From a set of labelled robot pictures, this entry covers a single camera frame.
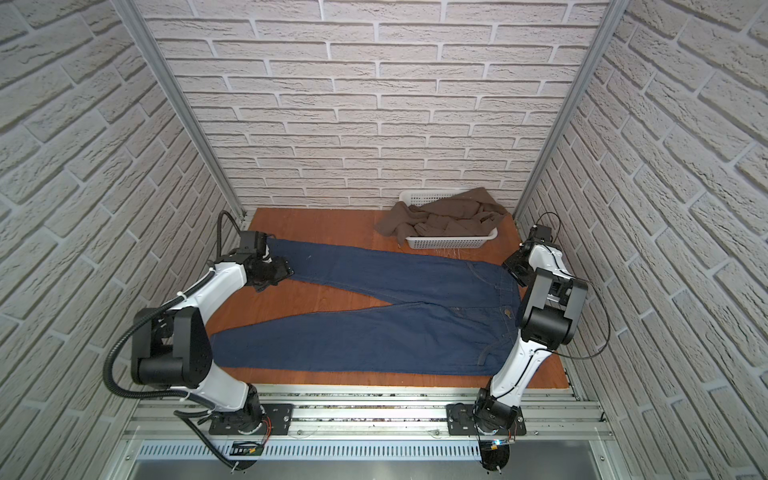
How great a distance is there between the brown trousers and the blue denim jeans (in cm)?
11

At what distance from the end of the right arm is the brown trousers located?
0.63 feet

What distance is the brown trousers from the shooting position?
1.05 m

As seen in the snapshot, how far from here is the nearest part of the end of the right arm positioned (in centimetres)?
74

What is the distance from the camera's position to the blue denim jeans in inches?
33.2

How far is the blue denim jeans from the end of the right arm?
0.10ft
